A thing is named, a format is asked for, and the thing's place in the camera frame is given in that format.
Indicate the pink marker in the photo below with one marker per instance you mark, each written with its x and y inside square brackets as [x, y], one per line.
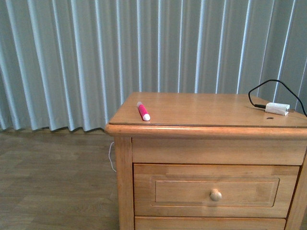
[143, 112]

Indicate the wooden drawer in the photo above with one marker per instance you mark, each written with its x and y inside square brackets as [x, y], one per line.
[184, 190]
[168, 223]

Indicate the round wooden top knob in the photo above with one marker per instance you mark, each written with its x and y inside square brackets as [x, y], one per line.
[215, 195]

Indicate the wooden nightstand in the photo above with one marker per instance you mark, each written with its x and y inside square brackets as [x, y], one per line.
[206, 129]

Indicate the pale pleated curtain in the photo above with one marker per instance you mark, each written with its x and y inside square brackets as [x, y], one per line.
[72, 63]

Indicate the white usb charger plug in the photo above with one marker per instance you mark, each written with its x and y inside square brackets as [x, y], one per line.
[277, 108]

